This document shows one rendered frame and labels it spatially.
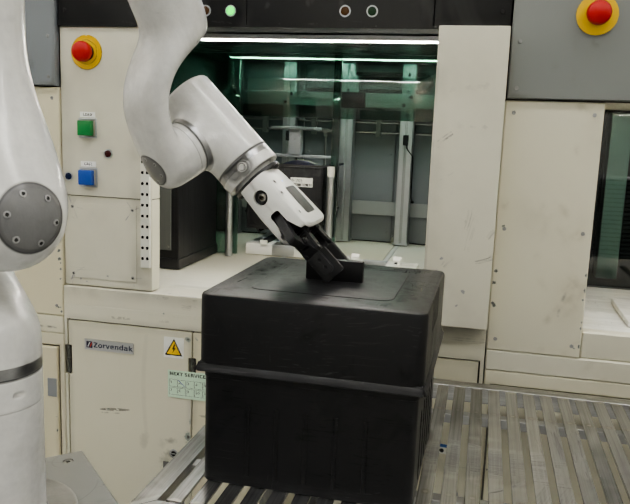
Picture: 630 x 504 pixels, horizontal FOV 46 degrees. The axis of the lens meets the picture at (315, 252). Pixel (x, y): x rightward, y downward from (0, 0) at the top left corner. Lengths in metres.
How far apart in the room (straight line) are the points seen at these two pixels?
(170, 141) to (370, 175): 1.40
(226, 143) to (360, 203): 1.33
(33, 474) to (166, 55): 0.52
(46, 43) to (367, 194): 1.11
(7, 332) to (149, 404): 0.83
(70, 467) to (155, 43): 0.57
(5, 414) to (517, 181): 0.93
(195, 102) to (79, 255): 0.69
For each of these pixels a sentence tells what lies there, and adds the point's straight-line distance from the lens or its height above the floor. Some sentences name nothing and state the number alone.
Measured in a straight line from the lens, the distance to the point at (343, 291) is 0.96.
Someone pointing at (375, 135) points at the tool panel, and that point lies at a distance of 2.30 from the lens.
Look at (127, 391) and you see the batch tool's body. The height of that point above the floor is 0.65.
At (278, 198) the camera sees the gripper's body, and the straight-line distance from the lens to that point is 0.98.
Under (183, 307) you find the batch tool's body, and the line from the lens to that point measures 1.54.
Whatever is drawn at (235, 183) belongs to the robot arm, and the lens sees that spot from 1.01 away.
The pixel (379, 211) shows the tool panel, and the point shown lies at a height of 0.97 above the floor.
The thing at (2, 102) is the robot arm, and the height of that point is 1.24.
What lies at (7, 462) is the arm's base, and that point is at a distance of 0.89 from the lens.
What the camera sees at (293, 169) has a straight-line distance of 1.96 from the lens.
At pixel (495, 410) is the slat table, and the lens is 1.31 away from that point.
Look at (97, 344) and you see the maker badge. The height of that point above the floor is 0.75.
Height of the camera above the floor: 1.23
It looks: 10 degrees down
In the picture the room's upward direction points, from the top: 2 degrees clockwise
